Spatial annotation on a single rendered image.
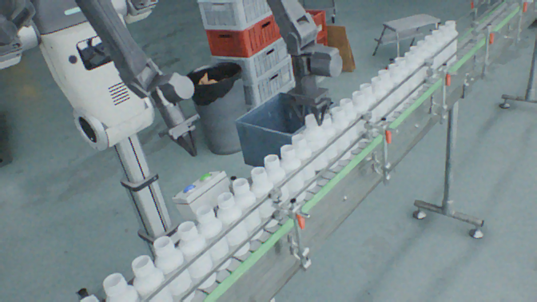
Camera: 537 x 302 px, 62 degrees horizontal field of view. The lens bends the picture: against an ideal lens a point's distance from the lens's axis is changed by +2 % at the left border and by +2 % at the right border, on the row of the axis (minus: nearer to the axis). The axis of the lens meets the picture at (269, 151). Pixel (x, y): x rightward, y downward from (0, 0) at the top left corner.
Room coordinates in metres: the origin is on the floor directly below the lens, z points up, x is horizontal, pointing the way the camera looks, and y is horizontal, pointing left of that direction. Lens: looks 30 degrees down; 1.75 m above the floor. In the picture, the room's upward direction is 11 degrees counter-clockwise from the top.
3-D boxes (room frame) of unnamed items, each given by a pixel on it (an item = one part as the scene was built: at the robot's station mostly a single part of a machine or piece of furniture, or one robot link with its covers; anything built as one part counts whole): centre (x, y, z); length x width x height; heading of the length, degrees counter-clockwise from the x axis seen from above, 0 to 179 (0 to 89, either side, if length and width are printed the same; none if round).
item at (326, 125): (1.12, -0.17, 1.08); 0.06 x 0.06 x 0.17
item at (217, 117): (3.21, 0.31, 0.32); 0.45 x 0.45 x 0.64
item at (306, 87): (1.08, -0.13, 1.30); 0.10 x 0.07 x 0.07; 44
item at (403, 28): (4.35, -1.60, 0.21); 0.61 x 0.47 x 0.41; 7
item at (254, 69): (3.66, -0.01, 0.55); 0.61 x 0.41 x 0.22; 141
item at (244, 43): (3.67, -0.01, 0.78); 0.61 x 0.41 x 0.22; 141
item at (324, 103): (1.07, -0.14, 1.22); 0.07 x 0.07 x 0.09; 44
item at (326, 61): (1.05, -0.16, 1.39); 0.12 x 0.09 x 0.12; 45
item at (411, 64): (1.49, -0.56, 1.08); 0.06 x 0.06 x 0.17
